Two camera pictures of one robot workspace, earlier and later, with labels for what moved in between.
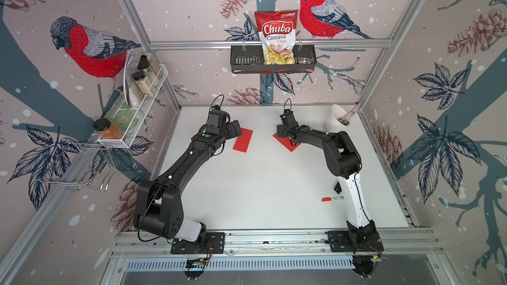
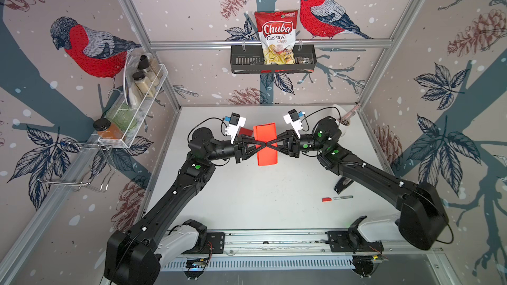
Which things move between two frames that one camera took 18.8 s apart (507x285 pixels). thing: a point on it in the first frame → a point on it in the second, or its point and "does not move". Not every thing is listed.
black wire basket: (250, 59) does not move
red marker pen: (330, 199) does not move
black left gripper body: (229, 130) → (237, 152)
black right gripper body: (280, 133) → (296, 147)
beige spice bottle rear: (148, 64) does not move
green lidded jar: (122, 116) does not move
